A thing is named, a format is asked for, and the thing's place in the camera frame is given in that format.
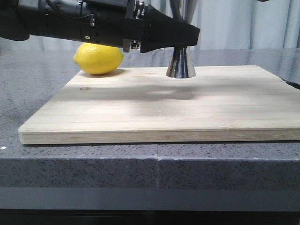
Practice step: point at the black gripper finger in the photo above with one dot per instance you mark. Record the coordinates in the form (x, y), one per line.
(161, 31)

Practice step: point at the yellow lemon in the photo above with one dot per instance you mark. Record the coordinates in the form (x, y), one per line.
(97, 59)

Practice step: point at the steel jigger shaker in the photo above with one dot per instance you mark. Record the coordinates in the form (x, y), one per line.
(181, 65)

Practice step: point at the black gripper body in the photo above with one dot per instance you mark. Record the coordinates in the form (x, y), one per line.
(117, 23)

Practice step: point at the grey curtain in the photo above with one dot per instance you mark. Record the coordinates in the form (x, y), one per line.
(223, 24)

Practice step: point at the wooden cutting board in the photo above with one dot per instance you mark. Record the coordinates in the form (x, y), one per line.
(143, 105)

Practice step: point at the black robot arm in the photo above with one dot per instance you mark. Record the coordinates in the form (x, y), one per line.
(19, 19)

